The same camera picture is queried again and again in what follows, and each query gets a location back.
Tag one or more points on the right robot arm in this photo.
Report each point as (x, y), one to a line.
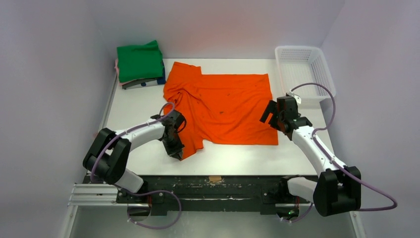
(336, 189)

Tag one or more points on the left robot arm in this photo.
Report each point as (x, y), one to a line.
(108, 155)

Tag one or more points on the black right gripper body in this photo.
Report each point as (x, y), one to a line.
(274, 113)

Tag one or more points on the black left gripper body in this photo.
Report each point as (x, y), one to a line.
(174, 146)

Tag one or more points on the folded pink t-shirt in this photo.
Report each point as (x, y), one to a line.
(117, 74)

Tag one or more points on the orange t-shirt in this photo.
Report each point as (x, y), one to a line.
(220, 108)

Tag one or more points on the white plastic basket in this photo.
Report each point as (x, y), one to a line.
(297, 65)

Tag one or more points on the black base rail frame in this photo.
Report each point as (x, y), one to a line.
(195, 193)

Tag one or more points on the folded green t-shirt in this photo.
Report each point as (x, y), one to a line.
(139, 62)

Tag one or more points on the brown tape piece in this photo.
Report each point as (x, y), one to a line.
(215, 179)

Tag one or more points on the folded blue t-shirt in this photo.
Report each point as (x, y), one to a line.
(157, 80)

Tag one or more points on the folded grey t-shirt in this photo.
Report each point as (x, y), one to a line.
(139, 83)

